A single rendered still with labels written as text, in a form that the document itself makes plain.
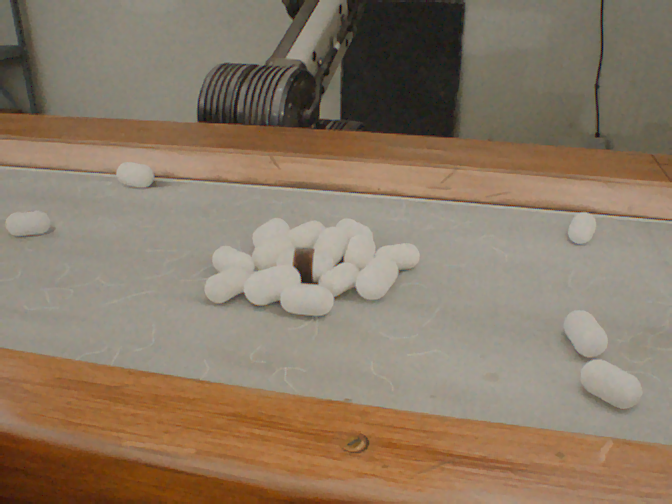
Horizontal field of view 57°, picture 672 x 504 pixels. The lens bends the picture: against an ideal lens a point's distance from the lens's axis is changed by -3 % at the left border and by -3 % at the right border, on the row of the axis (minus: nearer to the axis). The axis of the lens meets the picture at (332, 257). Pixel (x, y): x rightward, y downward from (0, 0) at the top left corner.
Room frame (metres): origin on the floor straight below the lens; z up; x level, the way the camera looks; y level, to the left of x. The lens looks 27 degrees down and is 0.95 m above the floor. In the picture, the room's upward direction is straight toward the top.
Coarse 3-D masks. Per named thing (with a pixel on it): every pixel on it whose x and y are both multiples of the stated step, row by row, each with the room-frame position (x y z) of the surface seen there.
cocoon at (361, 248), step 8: (352, 240) 0.40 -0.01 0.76; (360, 240) 0.39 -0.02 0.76; (368, 240) 0.40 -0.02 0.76; (352, 248) 0.38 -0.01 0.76; (360, 248) 0.38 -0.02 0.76; (368, 248) 0.38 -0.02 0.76; (352, 256) 0.38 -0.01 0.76; (360, 256) 0.38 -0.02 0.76; (368, 256) 0.38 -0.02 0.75; (360, 264) 0.37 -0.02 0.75
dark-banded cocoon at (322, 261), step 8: (288, 248) 0.38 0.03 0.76; (280, 256) 0.37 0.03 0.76; (288, 256) 0.37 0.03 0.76; (320, 256) 0.37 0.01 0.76; (328, 256) 0.37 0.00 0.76; (280, 264) 0.37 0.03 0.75; (288, 264) 0.36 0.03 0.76; (320, 264) 0.36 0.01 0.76; (328, 264) 0.36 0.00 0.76; (320, 272) 0.36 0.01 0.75
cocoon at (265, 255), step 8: (272, 240) 0.39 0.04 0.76; (280, 240) 0.39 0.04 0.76; (288, 240) 0.40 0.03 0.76; (256, 248) 0.38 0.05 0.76; (264, 248) 0.38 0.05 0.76; (272, 248) 0.38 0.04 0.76; (280, 248) 0.39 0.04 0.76; (256, 256) 0.38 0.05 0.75; (264, 256) 0.38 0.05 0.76; (272, 256) 0.38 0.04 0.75; (256, 264) 0.38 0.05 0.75; (264, 264) 0.38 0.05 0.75; (272, 264) 0.38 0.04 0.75
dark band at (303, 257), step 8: (296, 248) 0.37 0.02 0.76; (304, 248) 0.37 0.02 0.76; (312, 248) 0.37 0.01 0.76; (296, 256) 0.37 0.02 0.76; (304, 256) 0.37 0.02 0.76; (312, 256) 0.37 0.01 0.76; (296, 264) 0.36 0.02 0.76; (304, 264) 0.36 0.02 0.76; (312, 264) 0.36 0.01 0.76; (304, 272) 0.36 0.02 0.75; (312, 272) 0.36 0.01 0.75; (304, 280) 0.36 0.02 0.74; (312, 280) 0.36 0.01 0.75
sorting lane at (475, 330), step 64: (0, 192) 0.54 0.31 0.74; (64, 192) 0.54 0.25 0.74; (128, 192) 0.53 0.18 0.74; (192, 192) 0.53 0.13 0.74; (256, 192) 0.53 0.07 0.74; (320, 192) 0.53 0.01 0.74; (0, 256) 0.41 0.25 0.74; (64, 256) 0.41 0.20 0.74; (128, 256) 0.41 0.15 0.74; (192, 256) 0.41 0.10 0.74; (448, 256) 0.41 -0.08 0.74; (512, 256) 0.41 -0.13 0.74; (576, 256) 0.41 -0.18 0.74; (640, 256) 0.41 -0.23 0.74; (0, 320) 0.32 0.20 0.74; (64, 320) 0.32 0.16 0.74; (128, 320) 0.32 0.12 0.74; (192, 320) 0.32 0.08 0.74; (256, 320) 0.32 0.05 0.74; (320, 320) 0.32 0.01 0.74; (384, 320) 0.32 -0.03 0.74; (448, 320) 0.32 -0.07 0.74; (512, 320) 0.32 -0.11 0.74; (640, 320) 0.32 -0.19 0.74; (256, 384) 0.26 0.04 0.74; (320, 384) 0.26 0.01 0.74; (384, 384) 0.26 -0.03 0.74; (448, 384) 0.26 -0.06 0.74; (512, 384) 0.26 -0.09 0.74; (576, 384) 0.26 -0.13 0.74
